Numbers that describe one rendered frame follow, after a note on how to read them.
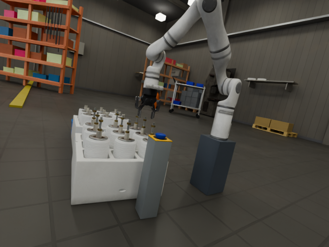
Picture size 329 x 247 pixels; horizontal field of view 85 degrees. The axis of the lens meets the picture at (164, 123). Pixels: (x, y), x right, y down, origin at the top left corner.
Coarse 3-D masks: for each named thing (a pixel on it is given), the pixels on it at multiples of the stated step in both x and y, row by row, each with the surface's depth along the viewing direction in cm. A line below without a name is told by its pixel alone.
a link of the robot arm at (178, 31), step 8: (192, 8) 77; (184, 16) 78; (192, 16) 78; (200, 16) 79; (176, 24) 79; (184, 24) 78; (192, 24) 80; (168, 32) 81; (176, 32) 79; (184, 32) 80; (168, 40) 81; (176, 40) 81
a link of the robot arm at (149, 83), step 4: (144, 80) 90; (148, 80) 88; (152, 80) 88; (156, 80) 89; (144, 84) 90; (148, 84) 84; (152, 84) 85; (156, 84) 90; (152, 88) 85; (156, 88) 86; (160, 88) 87
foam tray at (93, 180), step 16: (80, 144) 83; (80, 160) 67; (96, 160) 69; (112, 160) 72; (128, 160) 75; (80, 176) 67; (96, 176) 70; (112, 176) 73; (128, 176) 76; (80, 192) 69; (96, 192) 72; (112, 192) 75; (128, 192) 78
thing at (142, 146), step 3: (141, 141) 84; (144, 141) 83; (141, 144) 83; (144, 144) 82; (141, 147) 83; (144, 147) 82; (141, 150) 83; (144, 150) 82; (138, 153) 85; (141, 153) 83; (144, 153) 82; (141, 156) 83
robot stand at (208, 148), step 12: (204, 144) 99; (216, 144) 93; (228, 144) 95; (204, 156) 99; (216, 156) 92; (228, 156) 98; (204, 168) 98; (216, 168) 95; (228, 168) 101; (192, 180) 105; (204, 180) 98; (216, 180) 97; (204, 192) 97; (216, 192) 100
